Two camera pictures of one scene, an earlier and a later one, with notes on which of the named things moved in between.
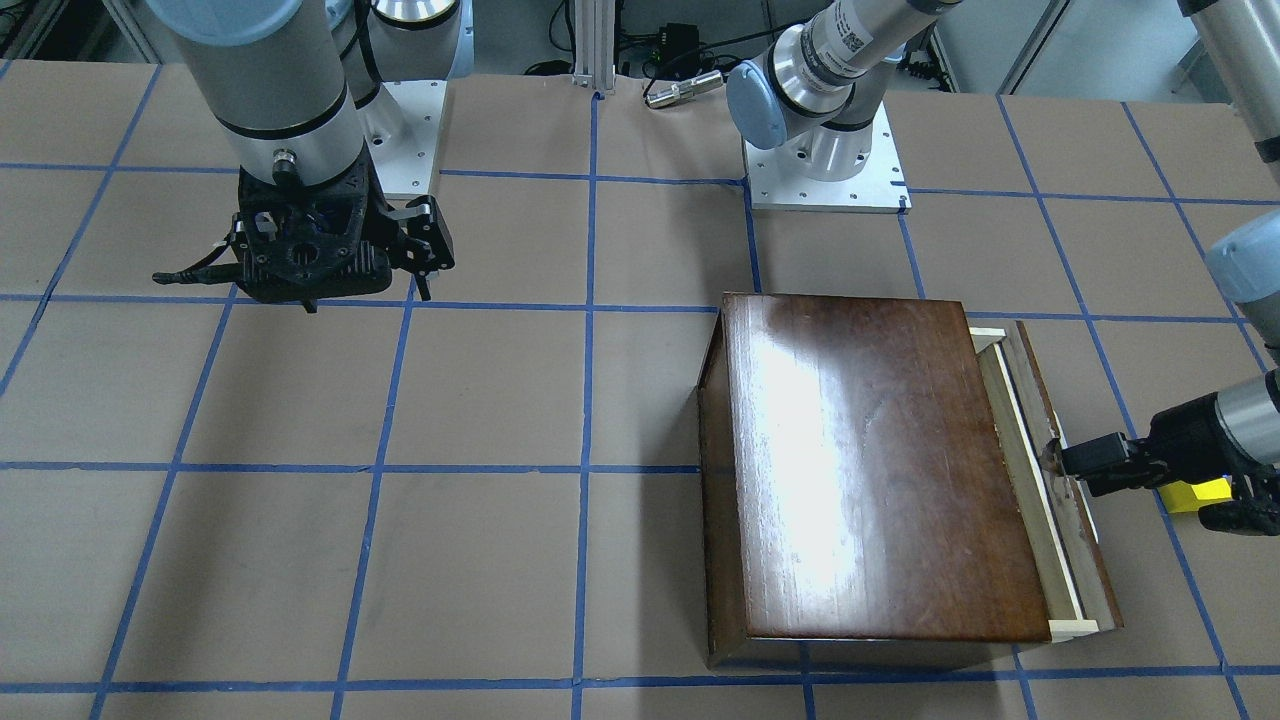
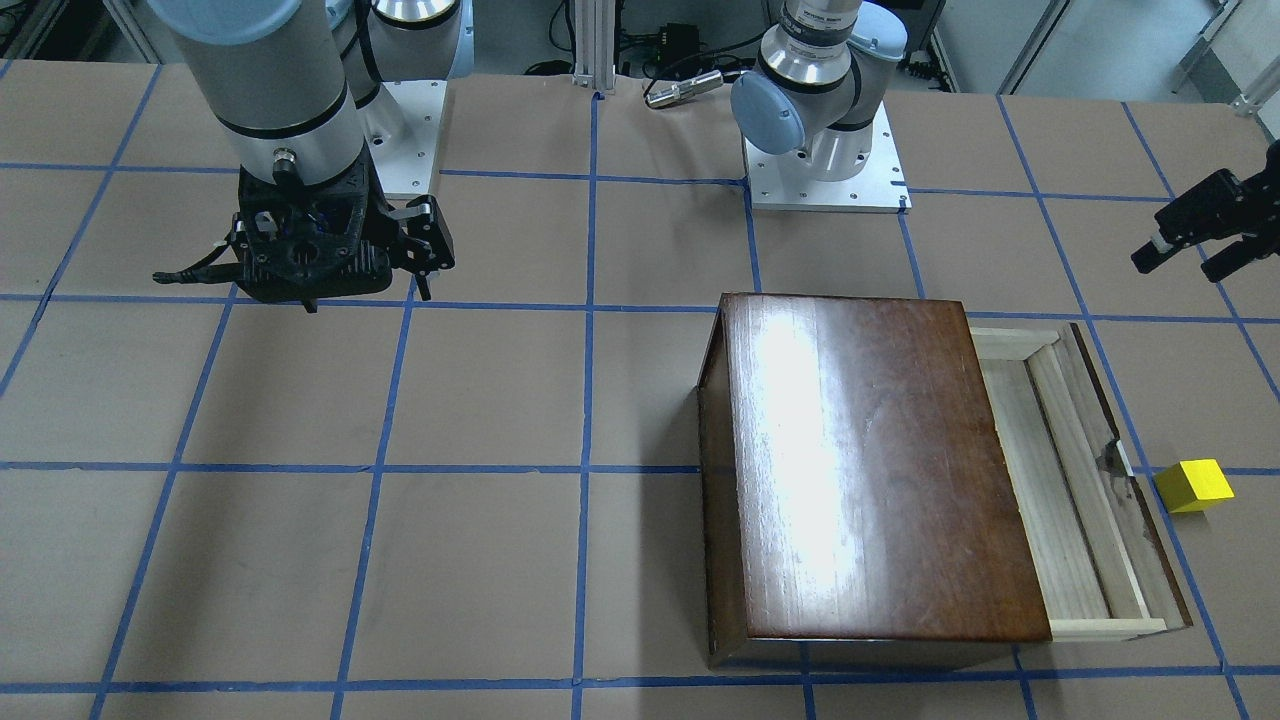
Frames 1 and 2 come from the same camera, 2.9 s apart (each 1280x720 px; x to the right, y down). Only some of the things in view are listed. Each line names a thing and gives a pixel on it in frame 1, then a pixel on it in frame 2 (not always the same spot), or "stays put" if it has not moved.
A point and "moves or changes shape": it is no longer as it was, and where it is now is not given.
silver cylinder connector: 685,89 stays put
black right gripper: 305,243 stays put
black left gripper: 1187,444 → 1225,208
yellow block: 1181,496 stays put
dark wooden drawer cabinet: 854,503 stays put
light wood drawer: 1077,593 moves or changes shape
